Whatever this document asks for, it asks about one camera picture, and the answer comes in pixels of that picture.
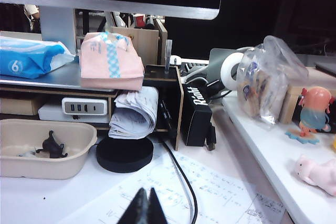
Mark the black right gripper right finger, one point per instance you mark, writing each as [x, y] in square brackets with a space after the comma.
[155, 211]

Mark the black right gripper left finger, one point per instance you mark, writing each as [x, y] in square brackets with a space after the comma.
[140, 208]

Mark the black cat doll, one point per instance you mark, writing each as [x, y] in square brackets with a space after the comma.
[52, 146]

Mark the black box with white lettering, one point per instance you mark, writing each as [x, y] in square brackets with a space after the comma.
[197, 119]

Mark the beige paper pulp box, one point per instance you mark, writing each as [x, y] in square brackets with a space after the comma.
[39, 169]

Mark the flat white box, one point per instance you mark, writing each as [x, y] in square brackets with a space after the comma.
[50, 115]

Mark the small beige cardboard box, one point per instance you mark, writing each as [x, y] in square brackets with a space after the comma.
[15, 106]

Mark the light wooden box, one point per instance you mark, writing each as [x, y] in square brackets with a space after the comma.
[292, 103]

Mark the black round disc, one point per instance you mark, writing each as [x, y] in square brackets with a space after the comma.
[123, 155]

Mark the white paper sheets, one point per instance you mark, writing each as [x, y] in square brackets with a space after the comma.
[215, 187]

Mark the rolled printed papers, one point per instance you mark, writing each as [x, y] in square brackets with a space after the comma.
[136, 113]

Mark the white USB charging hub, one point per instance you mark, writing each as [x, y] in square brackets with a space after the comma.
[86, 106]

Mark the white desk riser shelf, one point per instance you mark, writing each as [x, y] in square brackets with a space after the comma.
[275, 150]

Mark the black wooden desk organizer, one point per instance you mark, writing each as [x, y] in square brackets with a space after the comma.
[155, 73]

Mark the pink tissue pack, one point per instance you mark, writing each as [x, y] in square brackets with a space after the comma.
[99, 69]

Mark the white tape roll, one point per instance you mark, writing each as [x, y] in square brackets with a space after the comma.
[226, 77]

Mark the white computer mouse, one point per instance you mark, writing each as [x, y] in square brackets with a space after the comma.
[175, 60]

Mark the clear plastic tube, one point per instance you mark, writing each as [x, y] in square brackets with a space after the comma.
[168, 51]

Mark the clear plastic bag with contents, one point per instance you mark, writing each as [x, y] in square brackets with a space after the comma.
[262, 90]

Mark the grey metal stand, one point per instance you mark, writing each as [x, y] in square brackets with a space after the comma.
[218, 61]

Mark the pink pig doll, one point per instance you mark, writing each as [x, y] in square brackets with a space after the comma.
[317, 174]

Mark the blue wet wipes pack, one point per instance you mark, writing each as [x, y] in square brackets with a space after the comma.
[31, 58]

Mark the small yellow object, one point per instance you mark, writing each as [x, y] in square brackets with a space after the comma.
[334, 144]

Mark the orange figurine with blue dress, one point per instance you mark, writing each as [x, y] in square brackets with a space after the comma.
[315, 103]

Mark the black AOC monitor back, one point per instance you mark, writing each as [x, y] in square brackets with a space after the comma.
[249, 24]

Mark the person in background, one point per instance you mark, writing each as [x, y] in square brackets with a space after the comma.
[32, 16]

